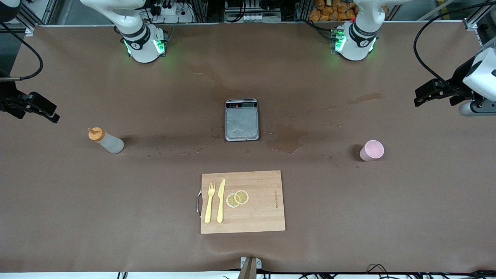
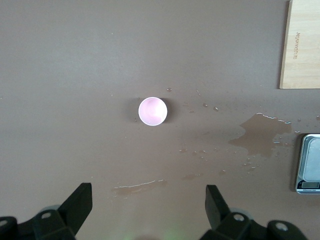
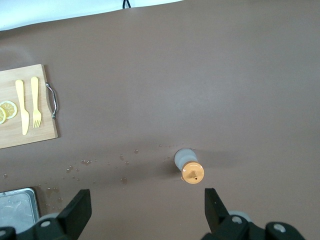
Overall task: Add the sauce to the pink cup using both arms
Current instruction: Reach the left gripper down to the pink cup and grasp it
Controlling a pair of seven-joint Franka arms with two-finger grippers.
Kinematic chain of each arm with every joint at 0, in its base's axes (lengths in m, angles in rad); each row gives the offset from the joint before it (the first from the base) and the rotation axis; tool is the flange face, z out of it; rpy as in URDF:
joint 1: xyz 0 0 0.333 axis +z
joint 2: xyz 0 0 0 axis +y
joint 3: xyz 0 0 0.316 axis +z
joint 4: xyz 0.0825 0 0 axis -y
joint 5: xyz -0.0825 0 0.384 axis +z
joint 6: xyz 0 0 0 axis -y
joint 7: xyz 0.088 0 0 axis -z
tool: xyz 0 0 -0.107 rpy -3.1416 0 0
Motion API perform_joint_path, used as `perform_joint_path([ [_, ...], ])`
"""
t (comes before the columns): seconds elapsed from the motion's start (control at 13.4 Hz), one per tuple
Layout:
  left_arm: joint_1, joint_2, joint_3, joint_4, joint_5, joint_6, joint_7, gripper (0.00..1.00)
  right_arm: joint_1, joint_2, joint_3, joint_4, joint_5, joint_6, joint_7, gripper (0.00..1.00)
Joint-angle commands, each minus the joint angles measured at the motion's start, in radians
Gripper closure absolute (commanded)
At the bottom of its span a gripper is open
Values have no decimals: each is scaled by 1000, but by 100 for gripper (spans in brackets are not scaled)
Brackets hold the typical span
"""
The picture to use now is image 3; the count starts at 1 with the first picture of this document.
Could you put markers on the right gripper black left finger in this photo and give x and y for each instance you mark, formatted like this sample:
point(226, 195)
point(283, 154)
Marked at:
point(75, 212)

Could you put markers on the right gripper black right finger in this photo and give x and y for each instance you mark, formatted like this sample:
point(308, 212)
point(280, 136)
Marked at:
point(217, 217)

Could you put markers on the translucent squeeze bottle orange cap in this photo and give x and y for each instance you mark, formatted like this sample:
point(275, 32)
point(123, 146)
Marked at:
point(185, 158)

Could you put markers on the steel digital kitchen scale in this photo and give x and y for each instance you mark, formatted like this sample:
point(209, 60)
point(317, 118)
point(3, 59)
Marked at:
point(15, 210)

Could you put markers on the yellow plastic knife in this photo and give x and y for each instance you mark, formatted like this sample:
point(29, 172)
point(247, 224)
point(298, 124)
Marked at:
point(23, 112)

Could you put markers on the lemon slice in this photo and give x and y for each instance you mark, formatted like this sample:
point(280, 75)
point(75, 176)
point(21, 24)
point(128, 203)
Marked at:
point(10, 108)
point(2, 116)

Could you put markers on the yellow plastic fork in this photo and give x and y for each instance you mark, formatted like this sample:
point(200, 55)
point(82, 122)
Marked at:
point(35, 95)

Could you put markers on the brown table mat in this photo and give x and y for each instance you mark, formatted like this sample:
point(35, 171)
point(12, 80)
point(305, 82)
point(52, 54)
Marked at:
point(200, 75)

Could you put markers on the wooden cutting board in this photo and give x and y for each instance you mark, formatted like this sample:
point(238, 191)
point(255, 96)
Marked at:
point(10, 82)

